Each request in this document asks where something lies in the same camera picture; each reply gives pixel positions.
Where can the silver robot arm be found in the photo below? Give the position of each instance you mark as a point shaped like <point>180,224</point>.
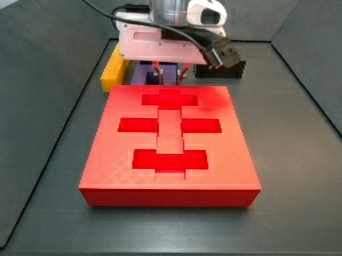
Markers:
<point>175,32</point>

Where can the black angle fixture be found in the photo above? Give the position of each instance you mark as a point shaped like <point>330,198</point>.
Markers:
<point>232,72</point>

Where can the purple U-shaped block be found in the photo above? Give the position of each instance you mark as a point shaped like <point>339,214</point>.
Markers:
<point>143,75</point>

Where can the yellow long block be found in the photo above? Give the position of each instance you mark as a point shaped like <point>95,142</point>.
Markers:
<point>113,72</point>

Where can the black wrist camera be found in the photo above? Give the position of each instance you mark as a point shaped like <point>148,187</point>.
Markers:
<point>215,47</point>

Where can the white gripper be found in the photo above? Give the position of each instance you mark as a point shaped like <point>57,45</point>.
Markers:
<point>140,23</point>

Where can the red board with slots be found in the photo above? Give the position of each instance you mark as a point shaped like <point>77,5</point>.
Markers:
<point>169,150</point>

